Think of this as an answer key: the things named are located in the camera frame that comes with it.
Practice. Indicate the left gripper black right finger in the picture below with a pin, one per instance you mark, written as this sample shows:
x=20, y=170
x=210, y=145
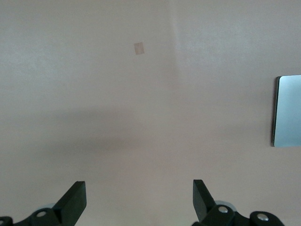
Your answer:
x=204, y=207

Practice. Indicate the small brown tape patch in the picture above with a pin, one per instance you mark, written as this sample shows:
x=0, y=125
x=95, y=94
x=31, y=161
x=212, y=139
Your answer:
x=138, y=48

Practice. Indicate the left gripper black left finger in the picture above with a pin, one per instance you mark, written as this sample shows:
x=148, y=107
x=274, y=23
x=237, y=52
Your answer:
x=70, y=207

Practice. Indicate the grey laptop computer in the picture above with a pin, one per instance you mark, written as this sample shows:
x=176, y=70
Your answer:
x=289, y=110

